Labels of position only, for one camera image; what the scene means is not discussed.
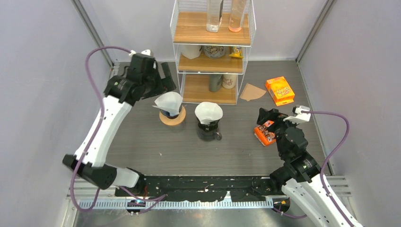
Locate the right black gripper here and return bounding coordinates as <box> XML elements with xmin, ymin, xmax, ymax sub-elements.
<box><xmin>256</xmin><ymin>108</ymin><xmax>300</xmax><ymax>157</ymax></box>

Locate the blue plastic funnel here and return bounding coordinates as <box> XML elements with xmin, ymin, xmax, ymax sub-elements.
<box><xmin>160</xmin><ymin>108</ymin><xmax>182</xmax><ymax>119</ymax></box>

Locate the brown tape roll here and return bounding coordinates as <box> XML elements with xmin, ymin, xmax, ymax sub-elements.
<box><xmin>159</xmin><ymin>106</ymin><xmax>186</xmax><ymax>126</ymax></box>

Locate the white paper coffee filter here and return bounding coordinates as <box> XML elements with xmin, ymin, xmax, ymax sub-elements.
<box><xmin>194</xmin><ymin>102</ymin><xmax>223</xmax><ymax>125</ymax></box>

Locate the dark green coffee dripper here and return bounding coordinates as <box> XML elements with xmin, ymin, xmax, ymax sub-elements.
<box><xmin>198</xmin><ymin>121</ymin><xmax>218</xmax><ymax>132</ymax></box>

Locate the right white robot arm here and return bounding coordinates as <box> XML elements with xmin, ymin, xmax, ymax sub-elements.
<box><xmin>257</xmin><ymin>105</ymin><xmax>362</xmax><ymax>227</ymax></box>

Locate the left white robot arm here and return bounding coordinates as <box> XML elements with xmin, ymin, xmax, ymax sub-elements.
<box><xmin>62</xmin><ymin>53</ymin><xmax>176</xmax><ymax>196</ymax></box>

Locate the brown paper coffee filter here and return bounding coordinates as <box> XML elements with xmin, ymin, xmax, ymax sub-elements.
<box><xmin>240</xmin><ymin>83</ymin><xmax>266</xmax><ymax>101</ymax></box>

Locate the grey glass coffee server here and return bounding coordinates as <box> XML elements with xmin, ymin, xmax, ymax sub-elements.
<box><xmin>197</xmin><ymin>128</ymin><xmax>223</xmax><ymax>141</ymax></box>

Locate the orange snack packet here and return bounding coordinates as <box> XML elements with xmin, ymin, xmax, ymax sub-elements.
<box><xmin>253</xmin><ymin>121</ymin><xmax>276</xmax><ymax>146</ymax></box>

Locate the orange yellow box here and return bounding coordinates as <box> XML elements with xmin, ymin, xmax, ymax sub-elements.
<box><xmin>265</xmin><ymin>76</ymin><xmax>295</xmax><ymax>106</ymax></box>

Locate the white jug on shelf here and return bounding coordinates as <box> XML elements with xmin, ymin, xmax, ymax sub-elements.
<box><xmin>181</xmin><ymin>44</ymin><xmax>202</xmax><ymax>60</ymax></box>

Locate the cartoon printed round tin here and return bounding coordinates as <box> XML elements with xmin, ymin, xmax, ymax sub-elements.
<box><xmin>203</xmin><ymin>45</ymin><xmax>227</xmax><ymax>59</ymax></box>

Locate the yellow snack packet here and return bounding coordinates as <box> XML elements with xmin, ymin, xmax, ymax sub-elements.
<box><xmin>229</xmin><ymin>46</ymin><xmax>244</xmax><ymax>59</ymax></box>

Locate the clear glass bottle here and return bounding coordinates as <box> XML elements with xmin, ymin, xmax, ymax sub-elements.
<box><xmin>206</xmin><ymin>0</ymin><xmax>224</xmax><ymax>33</ymax></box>

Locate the clear pink bottom bottle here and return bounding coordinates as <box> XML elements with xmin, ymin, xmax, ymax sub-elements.
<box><xmin>228</xmin><ymin>0</ymin><xmax>247</xmax><ymax>32</ymax></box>

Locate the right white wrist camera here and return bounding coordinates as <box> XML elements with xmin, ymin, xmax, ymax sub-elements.
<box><xmin>283</xmin><ymin>105</ymin><xmax>311</xmax><ymax>124</ymax></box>

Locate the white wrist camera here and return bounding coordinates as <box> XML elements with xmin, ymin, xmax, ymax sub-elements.
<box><xmin>141</xmin><ymin>49</ymin><xmax>154</xmax><ymax>57</ymax></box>
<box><xmin>283</xmin><ymin>105</ymin><xmax>311</xmax><ymax>124</ymax></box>

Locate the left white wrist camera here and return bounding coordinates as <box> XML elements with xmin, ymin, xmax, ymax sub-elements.
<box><xmin>141</xmin><ymin>49</ymin><xmax>154</xmax><ymax>57</ymax></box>

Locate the white wire wooden shelf rack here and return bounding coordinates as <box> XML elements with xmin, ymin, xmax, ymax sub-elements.
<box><xmin>170</xmin><ymin>0</ymin><xmax>256</xmax><ymax>105</ymax></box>

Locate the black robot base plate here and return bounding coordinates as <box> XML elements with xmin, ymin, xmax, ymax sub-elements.
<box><xmin>115</xmin><ymin>175</ymin><xmax>291</xmax><ymax>212</ymax></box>

